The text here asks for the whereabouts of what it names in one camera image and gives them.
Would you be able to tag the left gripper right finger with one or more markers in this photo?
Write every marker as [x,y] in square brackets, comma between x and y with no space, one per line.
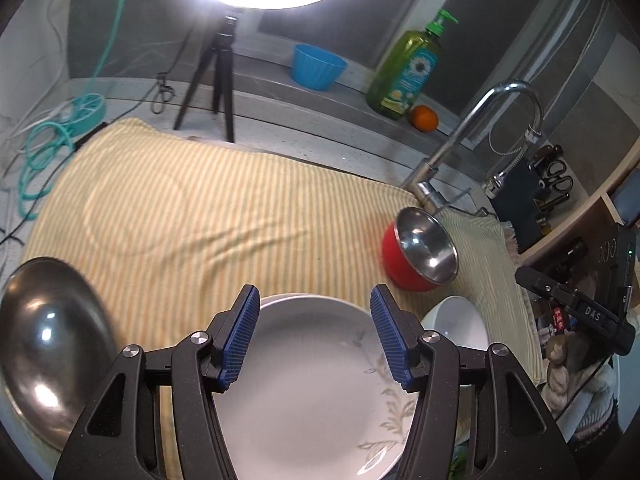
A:
[399,332]

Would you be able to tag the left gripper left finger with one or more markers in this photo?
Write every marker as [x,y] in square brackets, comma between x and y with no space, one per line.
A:
[230,333]

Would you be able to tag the red steel-lined bowl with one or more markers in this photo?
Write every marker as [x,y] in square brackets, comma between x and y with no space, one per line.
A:
[418,253]

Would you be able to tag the white plate leaf pattern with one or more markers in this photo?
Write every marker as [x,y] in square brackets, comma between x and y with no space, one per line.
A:
[315,398]

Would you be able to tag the stainless steel bowl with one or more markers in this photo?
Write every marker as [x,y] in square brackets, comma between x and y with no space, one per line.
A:
[56,345]

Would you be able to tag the right gloved hand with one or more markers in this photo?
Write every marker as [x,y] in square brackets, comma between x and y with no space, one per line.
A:
[580,397]

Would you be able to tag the wooden shelf unit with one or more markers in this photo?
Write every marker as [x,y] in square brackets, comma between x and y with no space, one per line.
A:
[589,219]

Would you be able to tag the striped yellow green cloth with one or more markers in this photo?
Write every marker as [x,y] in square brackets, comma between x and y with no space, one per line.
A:
[167,231]

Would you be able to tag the black scissors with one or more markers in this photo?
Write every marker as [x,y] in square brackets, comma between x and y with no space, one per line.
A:
[556,183]

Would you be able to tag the orange fruit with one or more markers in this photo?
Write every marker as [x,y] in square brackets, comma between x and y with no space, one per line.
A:
[424,118]

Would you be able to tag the green dish soap bottle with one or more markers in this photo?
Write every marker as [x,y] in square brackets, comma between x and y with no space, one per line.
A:
[402,76]

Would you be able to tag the blue plastic cup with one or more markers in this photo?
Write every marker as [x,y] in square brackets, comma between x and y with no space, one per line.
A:
[315,68]

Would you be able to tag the black tripod stand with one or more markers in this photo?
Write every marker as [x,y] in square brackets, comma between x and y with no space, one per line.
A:
[219,56]

